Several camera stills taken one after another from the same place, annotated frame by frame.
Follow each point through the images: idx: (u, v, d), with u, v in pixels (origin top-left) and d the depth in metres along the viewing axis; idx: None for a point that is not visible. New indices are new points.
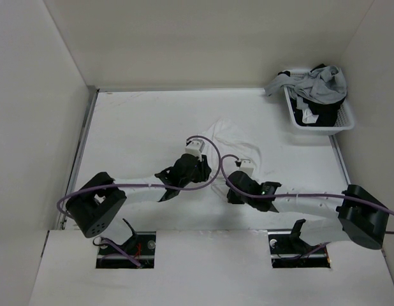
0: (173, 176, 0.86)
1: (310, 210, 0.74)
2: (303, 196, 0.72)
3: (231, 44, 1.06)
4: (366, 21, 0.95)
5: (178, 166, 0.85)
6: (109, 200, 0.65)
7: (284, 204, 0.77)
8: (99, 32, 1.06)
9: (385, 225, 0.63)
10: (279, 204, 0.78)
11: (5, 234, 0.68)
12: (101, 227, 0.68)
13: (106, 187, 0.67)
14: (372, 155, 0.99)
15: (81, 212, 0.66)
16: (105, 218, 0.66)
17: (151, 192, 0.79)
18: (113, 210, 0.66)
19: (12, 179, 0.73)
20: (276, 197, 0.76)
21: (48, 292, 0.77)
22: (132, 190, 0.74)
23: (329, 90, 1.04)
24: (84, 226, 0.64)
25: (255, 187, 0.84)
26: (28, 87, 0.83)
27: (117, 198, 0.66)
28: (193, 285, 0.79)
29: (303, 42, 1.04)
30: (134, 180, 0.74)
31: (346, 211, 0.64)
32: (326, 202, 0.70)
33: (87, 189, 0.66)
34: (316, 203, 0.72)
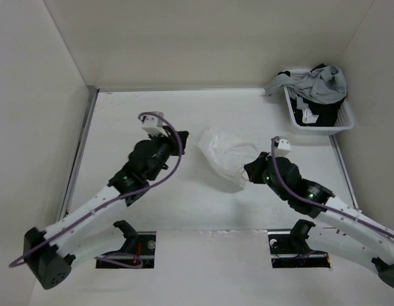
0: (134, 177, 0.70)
1: (358, 236, 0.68)
2: (368, 225, 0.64)
3: (234, 44, 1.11)
4: (363, 25, 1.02)
5: (135, 160, 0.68)
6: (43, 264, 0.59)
7: (332, 220, 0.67)
8: (98, 29, 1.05)
9: None
10: (325, 217, 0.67)
11: (10, 239, 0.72)
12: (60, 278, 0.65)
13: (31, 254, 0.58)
14: (374, 152, 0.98)
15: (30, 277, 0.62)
16: (52, 274, 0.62)
17: (101, 218, 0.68)
18: (54, 268, 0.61)
19: (18, 185, 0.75)
20: (327, 211, 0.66)
21: (49, 293, 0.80)
22: (71, 233, 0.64)
23: (328, 90, 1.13)
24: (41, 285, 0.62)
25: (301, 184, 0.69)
26: (37, 90, 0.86)
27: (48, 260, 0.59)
28: (194, 285, 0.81)
29: (301, 43, 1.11)
30: (75, 214, 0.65)
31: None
32: (386, 240, 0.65)
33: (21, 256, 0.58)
34: (375, 238, 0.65)
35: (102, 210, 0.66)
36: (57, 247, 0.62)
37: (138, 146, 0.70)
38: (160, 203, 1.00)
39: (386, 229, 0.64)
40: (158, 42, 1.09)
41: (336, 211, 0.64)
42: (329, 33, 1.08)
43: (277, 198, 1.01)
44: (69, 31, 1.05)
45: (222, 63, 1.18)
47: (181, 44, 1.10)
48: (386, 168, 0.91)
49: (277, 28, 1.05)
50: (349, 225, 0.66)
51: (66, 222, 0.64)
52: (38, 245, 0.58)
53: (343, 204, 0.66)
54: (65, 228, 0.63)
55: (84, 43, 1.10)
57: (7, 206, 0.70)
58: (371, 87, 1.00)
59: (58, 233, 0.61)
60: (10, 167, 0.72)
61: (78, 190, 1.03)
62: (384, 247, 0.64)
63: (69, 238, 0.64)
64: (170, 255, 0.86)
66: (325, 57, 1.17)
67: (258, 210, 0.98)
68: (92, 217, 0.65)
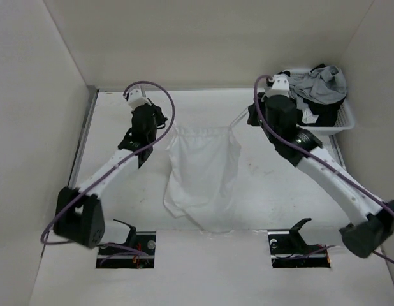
0: (140, 139, 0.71)
1: (336, 194, 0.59)
2: (342, 178, 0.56)
3: (234, 44, 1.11)
4: (363, 25, 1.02)
5: (138, 124, 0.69)
6: (84, 214, 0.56)
7: (312, 169, 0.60)
8: (97, 28, 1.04)
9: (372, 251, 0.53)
10: (305, 166, 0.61)
11: (10, 239, 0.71)
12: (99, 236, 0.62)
13: (72, 202, 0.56)
14: (373, 152, 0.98)
15: (73, 232, 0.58)
16: (97, 224, 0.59)
17: (124, 170, 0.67)
18: (95, 221, 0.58)
19: (18, 186, 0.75)
20: (309, 159, 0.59)
21: (48, 294, 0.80)
22: (104, 184, 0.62)
23: (328, 90, 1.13)
24: (84, 240, 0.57)
25: (288, 130, 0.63)
26: (37, 90, 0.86)
27: (93, 206, 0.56)
28: (194, 284, 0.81)
29: (301, 43, 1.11)
30: (99, 171, 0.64)
31: (379, 229, 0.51)
32: (361, 199, 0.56)
33: (58, 215, 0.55)
34: (348, 194, 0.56)
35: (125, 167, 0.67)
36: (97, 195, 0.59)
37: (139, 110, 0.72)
38: (160, 203, 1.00)
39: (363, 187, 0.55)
40: (158, 42, 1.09)
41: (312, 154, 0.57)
42: (329, 33, 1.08)
43: (277, 198, 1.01)
44: (69, 31, 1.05)
45: (223, 63, 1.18)
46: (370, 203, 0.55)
47: (180, 43, 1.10)
48: (384, 167, 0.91)
49: (278, 29, 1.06)
50: (327, 177, 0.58)
51: (95, 177, 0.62)
52: (77, 197, 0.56)
53: (326, 154, 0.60)
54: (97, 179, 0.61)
55: (84, 43, 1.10)
57: (7, 206, 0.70)
58: (370, 87, 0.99)
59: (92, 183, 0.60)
60: (11, 168, 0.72)
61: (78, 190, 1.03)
62: (355, 206, 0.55)
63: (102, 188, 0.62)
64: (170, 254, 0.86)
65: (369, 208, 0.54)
66: (325, 57, 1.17)
67: (258, 210, 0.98)
68: (118, 170, 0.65)
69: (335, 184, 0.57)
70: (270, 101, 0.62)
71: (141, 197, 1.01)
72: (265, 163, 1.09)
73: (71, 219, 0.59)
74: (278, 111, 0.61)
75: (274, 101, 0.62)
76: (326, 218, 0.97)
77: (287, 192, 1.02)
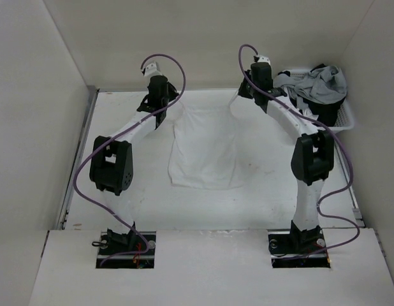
0: (156, 105, 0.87)
1: (290, 129, 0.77)
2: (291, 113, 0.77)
3: (234, 44, 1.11)
4: (363, 25, 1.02)
5: (155, 90, 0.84)
6: (120, 154, 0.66)
7: (275, 109, 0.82)
8: (97, 29, 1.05)
9: (310, 166, 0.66)
10: (271, 110, 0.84)
11: (11, 239, 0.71)
12: (128, 181, 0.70)
13: (108, 143, 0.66)
14: (373, 151, 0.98)
15: (110, 172, 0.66)
16: (128, 166, 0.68)
17: (145, 127, 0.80)
18: (127, 162, 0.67)
19: (18, 186, 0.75)
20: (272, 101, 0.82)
21: (48, 294, 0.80)
22: (132, 135, 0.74)
23: (328, 90, 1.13)
24: (118, 182, 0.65)
25: (266, 85, 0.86)
26: (37, 90, 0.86)
27: (125, 148, 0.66)
28: (194, 284, 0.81)
29: (301, 43, 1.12)
30: (124, 127, 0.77)
31: (308, 146, 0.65)
32: (301, 125, 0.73)
33: (95, 150, 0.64)
34: (293, 122, 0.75)
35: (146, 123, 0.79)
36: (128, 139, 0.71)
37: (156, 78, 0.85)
38: (160, 202, 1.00)
39: (305, 118, 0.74)
40: (158, 42, 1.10)
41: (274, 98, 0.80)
42: (329, 34, 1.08)
43: (277, 197, 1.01)
44: (69, 31, 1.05)
45: (222, 63, 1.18)
46: (307, 129, 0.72)
47: (180, 43, 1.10)
48: (384, 167, 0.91)
49: (278, 29, 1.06)
50: (282, 113, 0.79)
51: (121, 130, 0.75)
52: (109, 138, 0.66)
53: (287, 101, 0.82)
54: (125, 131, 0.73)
55: (85, 43, 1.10)
57: (7, 206, 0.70)
58: (370, 87, 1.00)
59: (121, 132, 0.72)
60: (11, 167, 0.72)
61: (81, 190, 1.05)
62: (296, 129, 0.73)
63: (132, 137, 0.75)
64: (169, 254, 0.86)
65: (307, 131, 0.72)
66: (324, 57, 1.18)
67: (259, 210, 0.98)
68: (140, 126, 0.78)
69: (286, 116, 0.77)
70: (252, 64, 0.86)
71: (141, 197, 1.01)
72: (264, 162, 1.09)
73: (104, 164, 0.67)
74: (255, 69, 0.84)
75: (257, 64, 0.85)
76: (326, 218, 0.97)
77: (287, 192, 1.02)
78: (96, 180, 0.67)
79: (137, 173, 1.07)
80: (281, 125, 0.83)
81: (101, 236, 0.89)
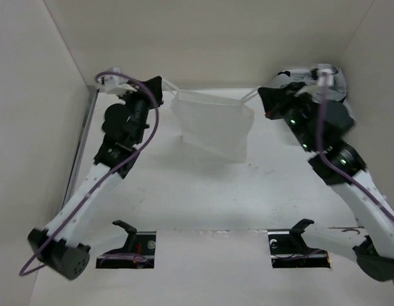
0: (121, 148, 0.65)
1: (371, 225, 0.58)
2: (383, 211, 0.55)
3: (234, 44, 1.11)
4: (363, 25, 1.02)
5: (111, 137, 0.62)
6: (55, 259, 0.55)
7: (350, 196, 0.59)
8: (97, 29, 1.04)
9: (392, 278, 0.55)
10: (342, 190, 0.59)
11: (10, 240, 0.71)
12: (80, 268, 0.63)
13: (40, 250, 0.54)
14: (373, 151, 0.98)
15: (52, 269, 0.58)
16: (71, 264, 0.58)
17: (99, 196, 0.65)
18: (70, 261, 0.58)
19: (18, 186, 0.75)
20: (352, 185, 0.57)
21: (48, 294, 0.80)
22: (75, 222, 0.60)
23: (328, 90, 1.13)
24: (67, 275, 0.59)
25: (336, 145, 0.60)
26: (37, 90, 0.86)
27: (60, 257, 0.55)
28: (194, 284, 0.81)
29: (301, 43, 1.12)
30: (70, 203, 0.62)
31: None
32: None
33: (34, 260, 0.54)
34: (386, 229, 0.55)
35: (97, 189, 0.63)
36: (64, 240, 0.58)
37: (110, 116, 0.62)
38: (160, 203, 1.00)
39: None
40: (158, 42, 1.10)
41: (359, 184, 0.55)
42: (329, 33, 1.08)
43: (277, 198, 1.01)
44: (69, 31, 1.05)
45: (223, 64, 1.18)
46: None
47: (180, 43, 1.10)
48: (384, 168, 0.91)
49: (278, 28, 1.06)
50: (370, 210, 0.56)
51: (65, 213, 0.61)
52: (45, 243, 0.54)
53: (369, 180, 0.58)
54: (66, 218, 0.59)
55: (84, 43, 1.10)
57: (7, 207, 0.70)
58: (370, 87, 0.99)
59: (60, 226, 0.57)
60: (11, 168, 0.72)
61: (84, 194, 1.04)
62: (392, 244, 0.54)
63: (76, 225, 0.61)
64: (169, 254, 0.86)
65: None
66: (324, 57, 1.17)
67: (259, 210, 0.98)
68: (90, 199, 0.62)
69: (377, 218, 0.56)
70: (326, 115, 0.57)
71: (140, 197, 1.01)
72: (264, 163, 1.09)
73: None
74: (331, 125, 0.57)
75: (329, 112, 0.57)
76: (326, 218, 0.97)
77: (287, 192, 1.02)
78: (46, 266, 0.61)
79: (137, 173, 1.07)
80: (346, 203, 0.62)
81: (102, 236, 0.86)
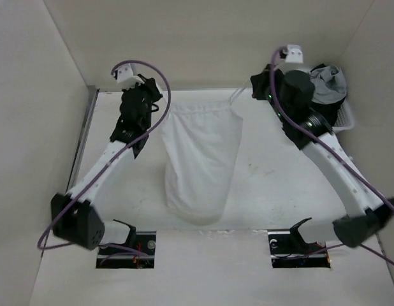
0: (134, 129, 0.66)
1: (338, 183, 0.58)
2: (346, 168, 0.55)
3: (234, 44, 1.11)
4: (363, 25, 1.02)
5: (128, 117, 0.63)
6: (81, 217, 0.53)
7: (319, 155, 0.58)
8: (97, 29, 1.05)
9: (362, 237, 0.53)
10: (313, 155, 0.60)
11: (11, 239, 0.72)
12: (97, 240, 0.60)
13: (67, 207, 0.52)
14: (373, 151, 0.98)
15: (74, 235, 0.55)
16: (95, 227, 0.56)
17: (116, 168, 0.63)
18: (93, 225, 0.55)
19: (18, 186, 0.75)
20: (317, 144, 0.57)
21: (48, 294, 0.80)
22: (97, 187, 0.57)
23: (328, 90, 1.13)
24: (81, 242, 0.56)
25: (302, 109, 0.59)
26: (37, 89, 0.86)
27: (87, 210, 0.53)
28: (194, 284, 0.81)
29: (300, 43, 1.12)
30: (92, 171, 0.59)
31: (374, 224, 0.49)
32: (361, 192, 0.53)
33: (55, 220, 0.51)
34: (350, 186, 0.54)
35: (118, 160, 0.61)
36: (90, 201, 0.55)
37: (127, 99, 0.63)
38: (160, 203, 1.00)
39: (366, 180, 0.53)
40: (158, 42, 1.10)
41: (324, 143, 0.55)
42: (329, 34, 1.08)
43: (276, 197, 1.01)
44: (69, 31, 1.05)
45: (223, 64, 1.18)
46: (370, 197, 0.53)
47: (180, 43, 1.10)
48: (384, 167, 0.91)
49: (277, 29, 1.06)
50: (333, 166, 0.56)
51: (87, 180, 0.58)
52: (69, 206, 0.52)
53: (335, 142, 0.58)
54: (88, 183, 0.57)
55: (85, 43, 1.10)
57: (8, 207, 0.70)
58: (370, 87, 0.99)
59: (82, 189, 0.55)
60: (11, 168, 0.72)
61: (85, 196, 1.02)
62: (354, 198, 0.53)
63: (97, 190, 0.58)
64: (169, 254, 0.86)
65: (370, 202, 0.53)
66: (324, 57, 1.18)
67: (258, 210, 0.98)
68: (111, 168, 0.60)
69: (338, 173, 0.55)
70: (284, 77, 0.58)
71: (140, 197, 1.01)
72: (264, 163, 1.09)
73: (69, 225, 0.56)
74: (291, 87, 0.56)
75: (291, 77, 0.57)
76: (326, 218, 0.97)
77: (287, 192, 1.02)
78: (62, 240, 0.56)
79: (137, 172, 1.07)
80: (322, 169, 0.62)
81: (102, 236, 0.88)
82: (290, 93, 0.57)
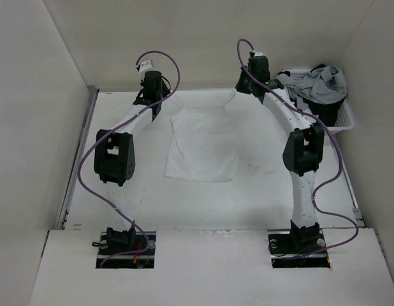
0: (152, 99, 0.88)
1: (284, 120, 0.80)
2: (286, 105, 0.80)
3: (234, 44, 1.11)
4: (363, 25, 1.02)
5: (150, 84, 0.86)
6: (123, 146, 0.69)
7: (271, 102, 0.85)
8: (97, 28, 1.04)
9: (299, 161, 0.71)
10: (268, 102, 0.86)
11: (11, 239, 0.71)
12: (131, 171, 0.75)
13: (108, 135, 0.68)
14: (373, 150, 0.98)
15: (115, 163, 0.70)
16: (131, 157, 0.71)
17: (143, 120, 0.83)
18: (131, 152, 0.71)
19: (18, 185, 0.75)
20: (268, 93, 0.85)
21: (48, 294, 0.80)
22: (131, 127, 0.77)
23: (328, 90, 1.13)
24: (122, 170, 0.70)
25: (266, 76, 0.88)
26: (37, 88, 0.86)
27: (127, 139, 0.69)
28: (194, 284, 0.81)
29: (300, 43, 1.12)
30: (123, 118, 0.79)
31: (299, 138, 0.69)
32: (295, 119, 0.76)
33: (99, 141, 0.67)
34: (287, 116, 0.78)
35: (145, 114, 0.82)
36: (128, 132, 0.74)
37: (150, 72, 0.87)
38: (160, 202, 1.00)
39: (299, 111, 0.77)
40: (158, 42, 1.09)
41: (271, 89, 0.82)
42: (329, 33, 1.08)
43: (277, 198, 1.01)
44: (69, 30, 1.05)
45: (223, 63, 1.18)
46: (301, 122, 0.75)
47: (180, 43, 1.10)
48: (384, 167, 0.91)
49: (278, 29, 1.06)
50: (277, 105, 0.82)
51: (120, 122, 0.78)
52: (108, 132, 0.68)
53: (283, 93, 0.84)
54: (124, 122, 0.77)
55: (85, 43, 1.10)
57: (8, 207, 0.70)
58: (370, 87, 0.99)
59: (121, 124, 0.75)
60: (11, 167, 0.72)
61: (85, 196, 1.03)
62: (289, 122, 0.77)
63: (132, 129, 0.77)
64: (170, 254, 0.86)
65: (301, 124, 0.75)
66: (324, 57, 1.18)
67: (258, 210, 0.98)
68: (139, 118, 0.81)
69: (280, 109, 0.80)
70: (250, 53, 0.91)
71: (141, 196, 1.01)
72: (264, 163, 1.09)
73: (108, 156, 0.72)
74: (254, 60, 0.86)
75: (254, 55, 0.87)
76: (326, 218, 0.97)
77: (287, 192, 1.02)
78: (100, 172, 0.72)
79: (137, 171, 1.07)
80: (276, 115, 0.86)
81: (101, 236, 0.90)
82: (253, 64, 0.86)
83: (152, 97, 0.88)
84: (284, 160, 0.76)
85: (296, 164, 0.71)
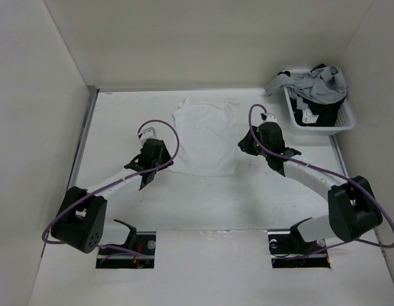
0: (145, 164, 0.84)
1: (314, 184, 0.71)
2: (311, 167, 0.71)
3: (234, 44, 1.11)
4: (363, 25, 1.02)
5: (148, 150, 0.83)
6: (90, 212, 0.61)
7: (292, 169, 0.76)
8: (97, 28, 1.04)
9: (354, 225, 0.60)
10: (290, 171, 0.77)
11: (10, 239, 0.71)
12: (95, 241, 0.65)
13: (81, 200, 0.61)
14: (373, 150, 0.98)
15: (75, 229, 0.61)
16: (98, 225, 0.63)
17: (127, 186, 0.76)
18: (99, 220, 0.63)
19: (18, 186, 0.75)
20: (287, 162, 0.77)
21: (48, 294, 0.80)
22: (110, 190, 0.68)
23: (328, 90, 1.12)
24: (81, 241, 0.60)
25: (280, 145, 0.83)
26: (37, 88, 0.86)
27: (99, 204, 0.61)
28: (194, 284, 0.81)
29: (300, 43, 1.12)
30: (107, 180, 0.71)
31: (340, 194, 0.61)
32: (327, 178, 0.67)
33: (65, 210, 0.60)
34: (317, 176, 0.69)
35: (131, 180, 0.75)
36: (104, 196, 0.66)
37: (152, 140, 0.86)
38: (160, 203, 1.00)
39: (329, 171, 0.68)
40: (157, 42, 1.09)
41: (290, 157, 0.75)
42: (329, 32, 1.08)
43: (277, 199, 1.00)
44: (68, 30, 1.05)
45: (222, 64, 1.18)
46: (336, 181, 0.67)
47: (179, 43, 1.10)
48: (385, 167, 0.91)
49: (278, 29, 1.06)
50: (301, 170, 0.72)
51: (102, 183, 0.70)
52: (85, 196, 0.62)
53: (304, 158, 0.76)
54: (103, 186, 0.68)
55: (84, 43, 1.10)
57: (7, 207, 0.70)
58: (370, 87, 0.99)
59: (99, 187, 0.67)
60: (11, 167, 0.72)
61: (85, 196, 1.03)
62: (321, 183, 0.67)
63: (109, 194, 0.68)
64: (170, 255, 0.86)
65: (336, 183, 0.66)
66: (324, 57, 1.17)
67: (258, 210, 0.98)
68: (124, 183, 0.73)
69: (305, 173, 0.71)
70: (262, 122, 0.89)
71: (141, 196, 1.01)
72: (264, 163, 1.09)
73: (72, 220, 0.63)
74: (264, 131, 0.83)
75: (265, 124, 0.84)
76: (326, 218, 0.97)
77: (287, 192, 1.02)
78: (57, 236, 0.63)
79: None
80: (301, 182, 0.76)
81: None
82: (266, 133, 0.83)
83: (146, 162, 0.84)
84: (332, 228, 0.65)
85: (351, 230, 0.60)
